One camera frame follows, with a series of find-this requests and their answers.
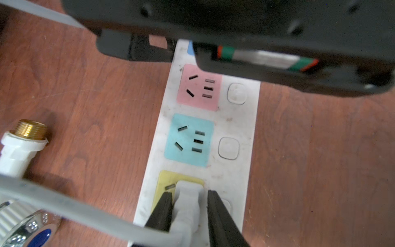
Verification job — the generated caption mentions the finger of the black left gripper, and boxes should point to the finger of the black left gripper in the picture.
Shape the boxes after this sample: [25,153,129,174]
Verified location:
[96,29,176,62]

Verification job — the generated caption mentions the white multicolour power strip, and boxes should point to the white multicolour power strip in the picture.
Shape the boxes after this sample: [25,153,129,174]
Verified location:
[134,40,260,247]

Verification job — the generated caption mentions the white plastic faucet tap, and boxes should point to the white plastic faucet tap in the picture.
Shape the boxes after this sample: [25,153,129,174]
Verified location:
[1,119,61,247]

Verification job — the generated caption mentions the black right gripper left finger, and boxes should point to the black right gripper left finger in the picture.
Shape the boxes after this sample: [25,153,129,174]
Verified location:
[145,192,173,232]

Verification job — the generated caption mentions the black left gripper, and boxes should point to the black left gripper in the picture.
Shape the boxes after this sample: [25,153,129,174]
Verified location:
[62,1,395,97]

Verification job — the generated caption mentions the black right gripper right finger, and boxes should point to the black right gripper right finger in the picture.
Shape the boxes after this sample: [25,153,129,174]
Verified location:
[207,190,250,247]

